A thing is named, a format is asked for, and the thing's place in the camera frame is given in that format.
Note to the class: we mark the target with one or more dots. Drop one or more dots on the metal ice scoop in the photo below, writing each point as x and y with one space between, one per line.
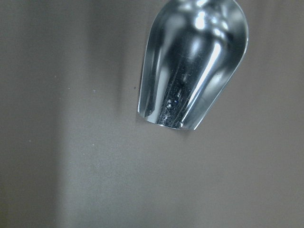
193 50

